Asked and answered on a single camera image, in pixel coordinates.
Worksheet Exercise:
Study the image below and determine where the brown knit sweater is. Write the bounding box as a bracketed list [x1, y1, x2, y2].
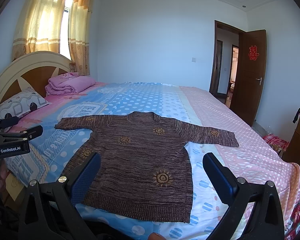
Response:
[56, 112, 239, 223]

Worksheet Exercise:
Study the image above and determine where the left hand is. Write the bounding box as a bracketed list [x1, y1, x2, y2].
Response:
[0, 159, 8, 192]

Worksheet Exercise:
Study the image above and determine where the white patterned pillow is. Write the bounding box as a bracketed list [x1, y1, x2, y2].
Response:
[0, 87, 50, 119]

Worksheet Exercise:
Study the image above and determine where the blue patterned bed sheet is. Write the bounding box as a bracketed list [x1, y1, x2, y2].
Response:
[0, 83, 300, 239]

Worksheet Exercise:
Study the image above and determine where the cream wooden headboard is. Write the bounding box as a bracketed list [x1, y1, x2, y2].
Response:
[0, 51, 71, 104]

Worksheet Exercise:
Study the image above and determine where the folded pink quilt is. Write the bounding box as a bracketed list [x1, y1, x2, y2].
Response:
[45, 72, 96, 96]

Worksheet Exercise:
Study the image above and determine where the yellow window curtain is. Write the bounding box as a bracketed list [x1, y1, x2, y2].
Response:
[12, 0, 94, 76]

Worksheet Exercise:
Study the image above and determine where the brown wooden door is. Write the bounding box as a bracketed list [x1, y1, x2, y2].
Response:
[230, 29, 267, 126]

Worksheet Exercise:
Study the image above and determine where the red paper door decoration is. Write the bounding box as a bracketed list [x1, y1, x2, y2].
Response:
[248, 46, 260, 61]

